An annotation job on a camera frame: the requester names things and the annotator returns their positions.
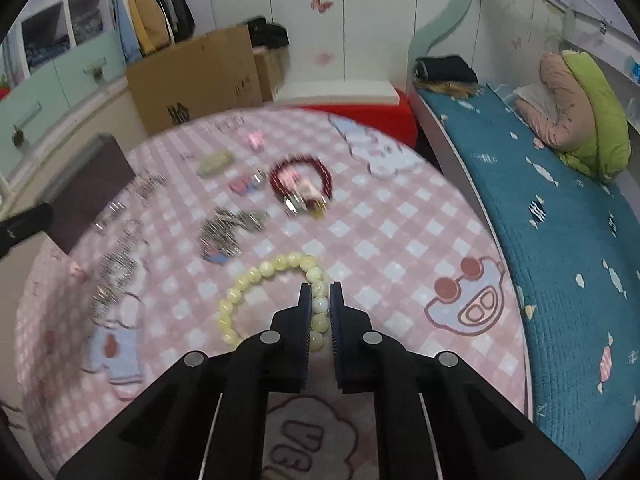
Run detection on pink bow hair clip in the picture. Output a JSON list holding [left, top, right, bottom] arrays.
[[247, 130, 265, 152]]

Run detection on silver chain with pink charm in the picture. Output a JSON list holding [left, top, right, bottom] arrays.
[[197, 208, 270, 265]]

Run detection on teal drawer unit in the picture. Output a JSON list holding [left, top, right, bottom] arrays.
[[1, 30, 126, 178]]

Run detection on pink and green pillow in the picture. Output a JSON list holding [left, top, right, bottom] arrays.
[[515, 50, 631, 184]]

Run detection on teal candy print bedspread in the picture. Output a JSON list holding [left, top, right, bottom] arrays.
[[418, 88, 639, 479]]

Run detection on hanging clothes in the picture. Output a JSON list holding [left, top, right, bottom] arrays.
[[108, 0, 195, 65]]

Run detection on silver earrings cluster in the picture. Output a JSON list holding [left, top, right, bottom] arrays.
[[132, 174, 167, 200]]

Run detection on dark red bead bracelet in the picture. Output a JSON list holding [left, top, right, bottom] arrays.
[[269, 155, 333, 208]]

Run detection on metal tin box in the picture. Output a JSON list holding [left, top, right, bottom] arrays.
[[37, 133, 134, 254]]

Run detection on red storage box white lid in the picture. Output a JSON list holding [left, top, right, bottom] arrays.
[[272, 80, 418, 148]]

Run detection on cream bead bracelet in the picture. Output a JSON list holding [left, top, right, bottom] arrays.
[[217, 252, 332, 352]]

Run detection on folded dark clothes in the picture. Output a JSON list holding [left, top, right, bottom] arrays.
[[412, 54, 478, 93]]

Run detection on silver bracelet chain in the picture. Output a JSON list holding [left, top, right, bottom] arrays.
[[89, 219, 151, 321]]

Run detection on large cardboard box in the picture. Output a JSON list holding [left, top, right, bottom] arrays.
[[127, 25, 262, 136]]

